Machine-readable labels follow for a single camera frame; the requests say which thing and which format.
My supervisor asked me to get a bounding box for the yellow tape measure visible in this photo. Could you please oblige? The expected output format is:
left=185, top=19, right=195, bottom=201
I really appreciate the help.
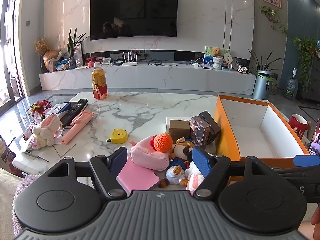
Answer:
left=107, top=128, right=128, bottom=144

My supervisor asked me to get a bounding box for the dark grey box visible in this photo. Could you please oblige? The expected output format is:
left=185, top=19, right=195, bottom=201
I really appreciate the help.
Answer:
left=199, top=111, right=221, bottom=144

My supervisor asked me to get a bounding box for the fox plush blue outfit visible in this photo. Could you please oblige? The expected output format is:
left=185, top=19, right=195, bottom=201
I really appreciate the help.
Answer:
left=169, top=138, right=194, bottom=170

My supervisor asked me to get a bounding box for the small bear plush keychain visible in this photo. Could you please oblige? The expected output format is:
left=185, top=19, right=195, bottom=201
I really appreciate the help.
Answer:
left=159, top=165, right=188, bottom=188

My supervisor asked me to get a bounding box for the brown cardboard box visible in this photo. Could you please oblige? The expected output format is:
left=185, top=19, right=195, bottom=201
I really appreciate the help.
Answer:
left=169, top=120, right=190, bottom=143

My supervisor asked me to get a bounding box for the orange crochet fruit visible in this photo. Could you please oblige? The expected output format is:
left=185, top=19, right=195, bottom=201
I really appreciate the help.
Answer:
left=149, top=133, right=173, bottom=153

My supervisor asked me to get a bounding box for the white glasses case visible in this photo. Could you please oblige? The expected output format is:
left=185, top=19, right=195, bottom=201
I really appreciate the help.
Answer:
left=165, top=116, right=193, bottom=133

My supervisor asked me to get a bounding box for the white black plush toy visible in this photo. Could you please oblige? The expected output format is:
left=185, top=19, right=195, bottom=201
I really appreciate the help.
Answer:
left=184, top=161, right=204, bottom=195

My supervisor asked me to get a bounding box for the purple patterned box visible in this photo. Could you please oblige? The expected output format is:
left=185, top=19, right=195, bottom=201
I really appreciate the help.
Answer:
left=190, top=116, right=211, bottom=149

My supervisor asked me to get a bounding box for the person right hand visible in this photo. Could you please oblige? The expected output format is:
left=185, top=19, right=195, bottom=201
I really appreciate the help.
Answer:
left=310, top=206, right=320, bottom=225

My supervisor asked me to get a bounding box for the smartphone on stand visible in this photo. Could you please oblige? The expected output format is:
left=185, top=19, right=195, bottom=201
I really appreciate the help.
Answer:
left=308, top=118, right=320, bottom=155

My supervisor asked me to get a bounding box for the red mug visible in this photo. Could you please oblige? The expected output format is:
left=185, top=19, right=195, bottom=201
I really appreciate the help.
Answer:
left=289, top=114, right=312, bottom=140

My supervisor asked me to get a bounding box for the orange white storage box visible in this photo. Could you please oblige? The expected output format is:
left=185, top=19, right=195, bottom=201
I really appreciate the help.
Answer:
left=214, top=95, right=308, bottom=168

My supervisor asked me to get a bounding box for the black remote keyboard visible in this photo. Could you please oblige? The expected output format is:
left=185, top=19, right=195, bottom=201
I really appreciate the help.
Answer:
left=60, top=99, right=88, bottom=128

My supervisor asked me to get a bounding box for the pink white bunny plush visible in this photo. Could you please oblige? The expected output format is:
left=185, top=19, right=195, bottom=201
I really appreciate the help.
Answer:
left=31, top=113, right=62, bottom=149

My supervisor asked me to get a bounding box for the water jug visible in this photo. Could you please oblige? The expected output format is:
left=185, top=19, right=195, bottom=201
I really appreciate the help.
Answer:
left=284, top=68, right=298, bottom=101

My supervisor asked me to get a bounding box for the blue white card box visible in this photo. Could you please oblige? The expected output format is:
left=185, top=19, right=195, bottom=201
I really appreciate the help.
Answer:
left=45, top=102, right=71, bottom=119

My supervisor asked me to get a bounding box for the grey trash bin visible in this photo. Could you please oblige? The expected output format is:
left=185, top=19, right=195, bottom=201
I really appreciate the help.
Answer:
left=252, top=70, right=278, bottom=100

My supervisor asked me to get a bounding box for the iced tea bottle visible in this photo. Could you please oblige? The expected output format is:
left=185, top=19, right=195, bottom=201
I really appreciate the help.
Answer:
left=91, top=62, right=108, bottom=100

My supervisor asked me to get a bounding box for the red feather flower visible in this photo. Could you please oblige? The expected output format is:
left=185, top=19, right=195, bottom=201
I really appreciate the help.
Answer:
left=28, top=99, right=52, bottom=120

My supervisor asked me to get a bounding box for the white marble tv console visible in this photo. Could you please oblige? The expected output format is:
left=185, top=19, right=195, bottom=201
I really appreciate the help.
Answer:
left=39, top=63, right=255, bottom=95

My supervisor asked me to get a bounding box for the potted plant by bin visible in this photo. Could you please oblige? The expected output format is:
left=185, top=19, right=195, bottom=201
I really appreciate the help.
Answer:
left=248, top=49, right=282, bottom=74

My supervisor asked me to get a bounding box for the white wifi router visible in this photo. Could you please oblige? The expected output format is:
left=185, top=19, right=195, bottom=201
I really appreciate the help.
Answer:
left=123, top=51, right=138, bottom=66

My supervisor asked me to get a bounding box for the teddy bear on console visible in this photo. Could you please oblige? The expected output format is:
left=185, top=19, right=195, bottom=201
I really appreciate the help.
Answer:
left=212, top=48, right=223, bottom=69

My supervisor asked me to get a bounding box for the hanging ivy plant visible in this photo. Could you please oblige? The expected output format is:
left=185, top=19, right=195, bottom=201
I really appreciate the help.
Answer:
left=292, top=37, right=318, bottom=92

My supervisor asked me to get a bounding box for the golden vase ornament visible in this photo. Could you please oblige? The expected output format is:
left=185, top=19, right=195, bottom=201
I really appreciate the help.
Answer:
left=43, top=50, right=62, bottom=73

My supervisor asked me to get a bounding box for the potted green plant left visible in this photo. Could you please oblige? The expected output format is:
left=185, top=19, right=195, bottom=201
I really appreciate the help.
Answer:
left=67, top=28, right=89, bottom=69

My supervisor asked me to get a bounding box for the wall mounted television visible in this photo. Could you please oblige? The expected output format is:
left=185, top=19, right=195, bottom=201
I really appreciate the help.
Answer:
left=89, top=0, right=178, bottom=40

